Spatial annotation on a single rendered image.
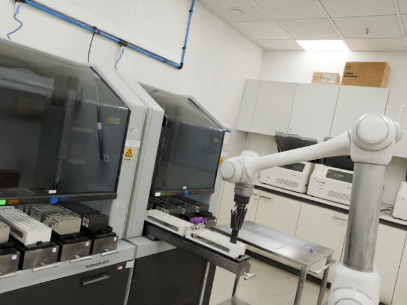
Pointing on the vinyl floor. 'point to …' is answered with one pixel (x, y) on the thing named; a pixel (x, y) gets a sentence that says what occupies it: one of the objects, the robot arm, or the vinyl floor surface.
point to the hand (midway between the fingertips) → (234, 235)
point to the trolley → (303, 252)
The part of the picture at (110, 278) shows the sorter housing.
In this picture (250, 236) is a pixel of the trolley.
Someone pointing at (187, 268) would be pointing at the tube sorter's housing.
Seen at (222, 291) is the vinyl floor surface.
